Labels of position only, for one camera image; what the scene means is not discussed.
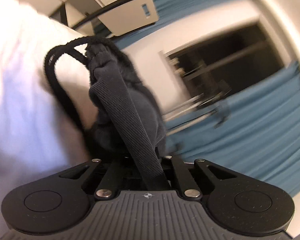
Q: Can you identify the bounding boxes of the black drawstring pants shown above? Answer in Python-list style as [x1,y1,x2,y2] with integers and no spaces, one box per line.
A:
[44,36,170,191]

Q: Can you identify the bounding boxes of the pastel bed sheet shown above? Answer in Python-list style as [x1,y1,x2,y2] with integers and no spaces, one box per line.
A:
[0,0,88,237]

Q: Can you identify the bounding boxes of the teal curtain right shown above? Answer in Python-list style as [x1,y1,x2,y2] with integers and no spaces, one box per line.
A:
[166,62,300,196]

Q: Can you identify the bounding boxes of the teal curtain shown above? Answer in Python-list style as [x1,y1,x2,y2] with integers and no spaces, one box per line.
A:
[93,0,256,51]
[166,62,300,196]

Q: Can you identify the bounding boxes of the dark window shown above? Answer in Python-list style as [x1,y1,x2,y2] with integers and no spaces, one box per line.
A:
[162,21,295,109]

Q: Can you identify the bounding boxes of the beige chair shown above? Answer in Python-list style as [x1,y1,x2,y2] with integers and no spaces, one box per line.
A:
[71,0,159,36]

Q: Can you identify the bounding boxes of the teal curtain left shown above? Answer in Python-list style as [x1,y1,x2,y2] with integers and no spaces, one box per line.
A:
[93,0,256,51]

